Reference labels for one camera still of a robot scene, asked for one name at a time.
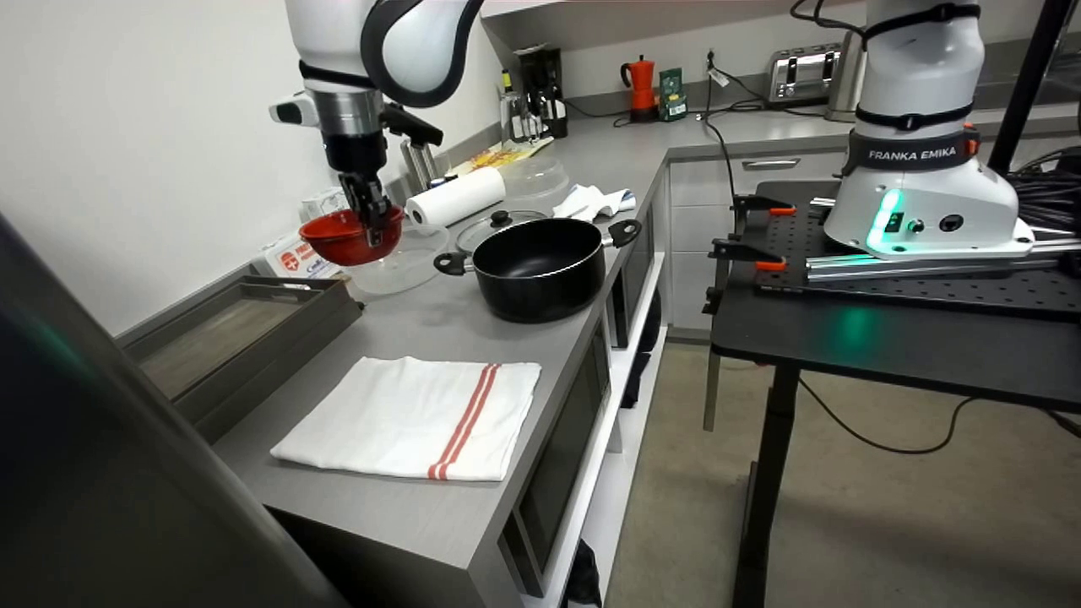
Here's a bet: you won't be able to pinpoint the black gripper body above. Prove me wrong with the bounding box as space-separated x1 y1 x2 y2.
323 129 399 187

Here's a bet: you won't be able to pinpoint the red bowl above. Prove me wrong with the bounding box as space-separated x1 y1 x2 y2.
298 205 405 272

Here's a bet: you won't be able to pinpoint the steel shaker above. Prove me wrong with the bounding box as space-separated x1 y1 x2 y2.
399 134 427 197
417 132 445 190

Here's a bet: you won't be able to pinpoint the white paper towel roll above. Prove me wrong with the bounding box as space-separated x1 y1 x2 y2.
405 167 511 238

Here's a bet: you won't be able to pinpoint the red and white sign card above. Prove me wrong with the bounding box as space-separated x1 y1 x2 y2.
261 233 343 285

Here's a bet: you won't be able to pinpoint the glass pot lid black knob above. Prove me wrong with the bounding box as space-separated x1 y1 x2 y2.
453 205 549 257

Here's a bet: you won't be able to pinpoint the black cooking pot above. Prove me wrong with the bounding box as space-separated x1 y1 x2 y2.
431 213 644 329

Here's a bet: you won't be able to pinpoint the black coffee machine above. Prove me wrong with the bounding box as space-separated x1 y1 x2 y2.
497 43 569 147

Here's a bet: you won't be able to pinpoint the gray metal tray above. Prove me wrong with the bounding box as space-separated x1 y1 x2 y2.
114 268 367 446

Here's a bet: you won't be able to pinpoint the crumpled white cloth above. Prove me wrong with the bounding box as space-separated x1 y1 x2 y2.
549 178 640 226

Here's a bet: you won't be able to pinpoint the folded white towel red stripes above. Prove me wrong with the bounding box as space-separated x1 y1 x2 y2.
265 356 542 487

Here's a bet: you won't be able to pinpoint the red coffee pot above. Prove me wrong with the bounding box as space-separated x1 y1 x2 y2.
619 51 660 123

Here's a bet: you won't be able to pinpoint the built-in black oven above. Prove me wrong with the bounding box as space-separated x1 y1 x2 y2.
501 324 619 582

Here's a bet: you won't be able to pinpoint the green box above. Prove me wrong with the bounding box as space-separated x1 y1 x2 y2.
656 68 689 123

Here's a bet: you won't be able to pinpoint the gray steel kitchen counter cabinet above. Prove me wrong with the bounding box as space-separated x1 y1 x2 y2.
213 223 677 608

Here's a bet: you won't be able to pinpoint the orange black clamp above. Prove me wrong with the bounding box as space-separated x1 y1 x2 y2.
704 238 791 285
729 193 801 226

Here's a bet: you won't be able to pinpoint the steel toaster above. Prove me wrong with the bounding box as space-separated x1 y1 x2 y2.
767 43 847 110

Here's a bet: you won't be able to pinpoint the black perforated robot table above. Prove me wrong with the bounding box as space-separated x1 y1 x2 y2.
700 178 1081 608

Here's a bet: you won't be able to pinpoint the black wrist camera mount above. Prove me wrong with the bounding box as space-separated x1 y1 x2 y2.
379 101 445 151

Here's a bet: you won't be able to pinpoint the aluminium rail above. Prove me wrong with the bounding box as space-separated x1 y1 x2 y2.
801 230 1081 289

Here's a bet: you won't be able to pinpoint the black floor cable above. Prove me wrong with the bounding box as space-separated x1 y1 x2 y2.
792 370 1081 459

